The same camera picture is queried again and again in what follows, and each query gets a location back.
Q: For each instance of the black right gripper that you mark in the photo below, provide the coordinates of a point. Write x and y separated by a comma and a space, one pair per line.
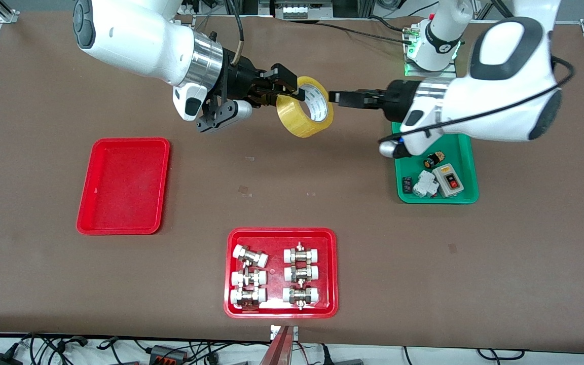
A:
240, 78

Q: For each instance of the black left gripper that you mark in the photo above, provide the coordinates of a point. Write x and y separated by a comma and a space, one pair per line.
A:
399, 97

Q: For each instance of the yellow tape roll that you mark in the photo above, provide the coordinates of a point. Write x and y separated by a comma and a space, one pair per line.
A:
297, 119

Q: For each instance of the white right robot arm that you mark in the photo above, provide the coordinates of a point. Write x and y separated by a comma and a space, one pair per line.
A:
135, 40

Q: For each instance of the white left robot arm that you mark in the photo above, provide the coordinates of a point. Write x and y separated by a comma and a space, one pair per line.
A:
500, 101

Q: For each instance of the green plastic tray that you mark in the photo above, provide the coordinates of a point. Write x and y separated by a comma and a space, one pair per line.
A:
462, 152

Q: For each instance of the red tray without fittings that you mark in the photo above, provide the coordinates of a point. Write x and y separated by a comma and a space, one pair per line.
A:
124, 187

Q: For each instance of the red tray with fittings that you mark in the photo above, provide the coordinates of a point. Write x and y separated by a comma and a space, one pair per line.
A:
277, 304

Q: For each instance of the grey power strip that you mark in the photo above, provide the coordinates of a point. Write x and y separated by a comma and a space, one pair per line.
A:
302, 9

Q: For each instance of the black round push button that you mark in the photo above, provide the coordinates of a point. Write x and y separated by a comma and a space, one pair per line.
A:
430, 162

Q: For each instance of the small black component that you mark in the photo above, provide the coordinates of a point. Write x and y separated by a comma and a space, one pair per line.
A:
407, 185

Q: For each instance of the white circuit breaker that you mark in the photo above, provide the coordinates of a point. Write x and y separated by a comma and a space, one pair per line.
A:
425, 185

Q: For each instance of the white-capped metal pipe fitting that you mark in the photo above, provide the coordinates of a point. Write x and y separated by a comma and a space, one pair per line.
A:
300, 296
301, 274
249, 278
250, 256
248, 297
301, 254

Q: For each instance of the red aluminium profile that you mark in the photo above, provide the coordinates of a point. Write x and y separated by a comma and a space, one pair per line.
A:
278, 350

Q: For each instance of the grey connector box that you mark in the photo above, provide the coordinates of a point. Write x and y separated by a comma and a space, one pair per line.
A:
168, 353

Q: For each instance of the black power adapter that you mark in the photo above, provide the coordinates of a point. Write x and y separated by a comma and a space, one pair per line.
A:
0, 359

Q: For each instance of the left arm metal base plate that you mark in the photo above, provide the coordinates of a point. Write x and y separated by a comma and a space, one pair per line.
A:
409, 71

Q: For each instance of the grey switch box red button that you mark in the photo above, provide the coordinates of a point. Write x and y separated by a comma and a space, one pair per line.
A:
449, 181

